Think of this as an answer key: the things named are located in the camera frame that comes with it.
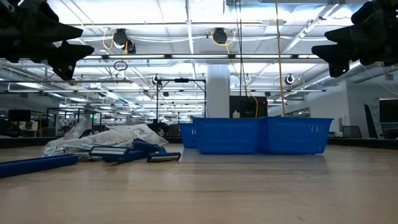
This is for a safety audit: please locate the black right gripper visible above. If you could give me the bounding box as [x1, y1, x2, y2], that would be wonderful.
[311, 0, 398, 78]

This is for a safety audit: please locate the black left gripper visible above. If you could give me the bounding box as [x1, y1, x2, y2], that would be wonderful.
[0, 0, 95, 81]

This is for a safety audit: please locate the small silvery sachet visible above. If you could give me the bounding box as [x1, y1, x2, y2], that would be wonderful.
[42, 143, 68, 157]

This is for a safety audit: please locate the long blue razor handle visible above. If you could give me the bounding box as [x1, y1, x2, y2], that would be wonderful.
[0, 154, 79, 179]

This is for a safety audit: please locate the black monitor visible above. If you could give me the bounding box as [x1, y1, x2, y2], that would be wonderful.
[7, 109, 32, 123]
[379, 98, 398, 124]

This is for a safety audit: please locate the black leaning panel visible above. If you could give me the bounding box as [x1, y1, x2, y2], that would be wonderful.
[363, 104, 380, 139]

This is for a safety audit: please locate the black mesh chair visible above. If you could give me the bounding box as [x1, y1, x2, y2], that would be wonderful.
[341, 125, 363, 139]

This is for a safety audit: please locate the blue plastic basket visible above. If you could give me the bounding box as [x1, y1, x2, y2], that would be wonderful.
[192, 116, 262, 156]
[258, 116, 335, 156]
[179, 122, 198, 149]

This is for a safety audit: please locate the black cabinet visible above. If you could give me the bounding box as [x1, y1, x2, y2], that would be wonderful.
[229, 95, 269, 118]

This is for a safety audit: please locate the white building column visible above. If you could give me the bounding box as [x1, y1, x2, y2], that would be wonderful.
[206, 63, 231, 118]

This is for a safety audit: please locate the black coiled cable loop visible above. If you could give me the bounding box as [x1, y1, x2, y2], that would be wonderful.
[113, 60, 129, 72]

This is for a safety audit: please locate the yellow hanging cable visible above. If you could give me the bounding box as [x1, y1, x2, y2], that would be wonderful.
[274, 0, 287, 118]

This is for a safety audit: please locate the black table frame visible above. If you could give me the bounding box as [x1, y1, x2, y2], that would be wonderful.
[0, 136, 398, 149]

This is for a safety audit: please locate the black hanging cable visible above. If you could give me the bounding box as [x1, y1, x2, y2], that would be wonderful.
[234, 0, 249, 98]

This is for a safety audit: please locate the black metal frame stand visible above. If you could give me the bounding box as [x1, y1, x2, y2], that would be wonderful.
[155, 78, 208, 125]

